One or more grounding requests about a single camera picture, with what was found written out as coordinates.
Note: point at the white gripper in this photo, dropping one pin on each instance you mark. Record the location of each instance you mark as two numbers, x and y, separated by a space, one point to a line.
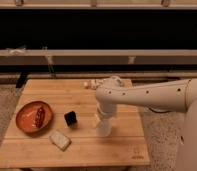
104 111

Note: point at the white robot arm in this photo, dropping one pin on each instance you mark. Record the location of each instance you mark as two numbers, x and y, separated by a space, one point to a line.
179 96

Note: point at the black eraser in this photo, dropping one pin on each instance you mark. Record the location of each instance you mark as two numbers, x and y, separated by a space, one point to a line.
70 118

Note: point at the wooden table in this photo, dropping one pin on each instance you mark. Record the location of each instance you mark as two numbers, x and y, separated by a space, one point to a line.
125 146

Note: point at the white sponge block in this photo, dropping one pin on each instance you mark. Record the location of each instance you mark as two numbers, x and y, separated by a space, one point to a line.
60 140

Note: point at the dark brown food item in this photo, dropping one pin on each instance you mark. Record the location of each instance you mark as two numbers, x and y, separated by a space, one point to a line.
40 115

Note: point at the orange bowl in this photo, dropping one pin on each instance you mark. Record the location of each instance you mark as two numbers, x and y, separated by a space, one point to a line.
25 117

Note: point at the grey horizontal rail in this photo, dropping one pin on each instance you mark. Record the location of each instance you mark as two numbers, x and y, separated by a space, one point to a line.
11 57

